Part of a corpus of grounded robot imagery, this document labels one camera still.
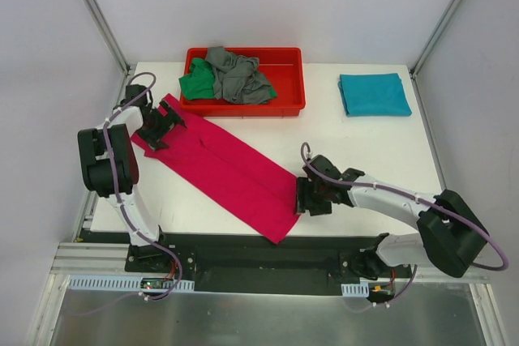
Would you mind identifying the magenta t shirt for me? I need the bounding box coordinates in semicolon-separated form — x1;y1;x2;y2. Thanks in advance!
131;94;298;244

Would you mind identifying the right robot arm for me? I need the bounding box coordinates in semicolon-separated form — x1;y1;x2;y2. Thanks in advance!
296;155;487;280

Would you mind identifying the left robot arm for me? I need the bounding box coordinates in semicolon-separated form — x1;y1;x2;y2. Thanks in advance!
77;84;187;272

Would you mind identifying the green t shirt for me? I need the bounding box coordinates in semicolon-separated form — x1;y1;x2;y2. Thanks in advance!
179;58;215;100

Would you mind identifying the grey t shirt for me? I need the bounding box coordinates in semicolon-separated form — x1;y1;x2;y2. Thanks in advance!
204;46;277;105

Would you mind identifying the folded teal t shirt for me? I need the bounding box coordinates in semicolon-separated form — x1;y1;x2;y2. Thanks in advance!
338;73;412;117

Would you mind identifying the red plastic bin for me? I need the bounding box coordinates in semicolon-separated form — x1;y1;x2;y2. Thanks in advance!
179;47;306;117

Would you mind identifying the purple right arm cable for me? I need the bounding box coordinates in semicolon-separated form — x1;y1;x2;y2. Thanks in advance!
298;142;511;314

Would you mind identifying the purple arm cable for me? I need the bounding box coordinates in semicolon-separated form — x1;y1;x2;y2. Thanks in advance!
298;142;511;314
64;72;183;317

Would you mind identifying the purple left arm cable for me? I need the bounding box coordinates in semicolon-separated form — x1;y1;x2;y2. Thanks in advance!
64;72;183;317

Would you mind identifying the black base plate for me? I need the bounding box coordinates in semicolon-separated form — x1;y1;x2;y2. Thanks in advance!
79;229;418;297

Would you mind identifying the right white cable duct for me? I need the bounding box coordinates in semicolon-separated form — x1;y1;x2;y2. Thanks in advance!
341;282;370;298

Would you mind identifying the white cable duct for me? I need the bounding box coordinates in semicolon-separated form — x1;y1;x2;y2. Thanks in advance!
341;282;370;298
68;275;195;293

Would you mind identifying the aluminium front rail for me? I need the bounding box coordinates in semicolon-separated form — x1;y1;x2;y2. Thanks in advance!
50;242;128;275

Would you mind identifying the left white cable duct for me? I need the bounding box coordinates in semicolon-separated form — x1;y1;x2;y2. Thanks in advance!
68;275;195;293

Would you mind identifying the left aluminium frame post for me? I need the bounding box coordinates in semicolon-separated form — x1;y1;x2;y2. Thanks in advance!
83;0;132;75

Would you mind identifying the aluminium frame post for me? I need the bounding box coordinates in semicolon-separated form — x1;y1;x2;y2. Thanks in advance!
410;0;465;79
83;0;132;75

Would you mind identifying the right aluminium frame post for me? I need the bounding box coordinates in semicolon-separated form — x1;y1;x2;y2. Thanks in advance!
410;0;465;79

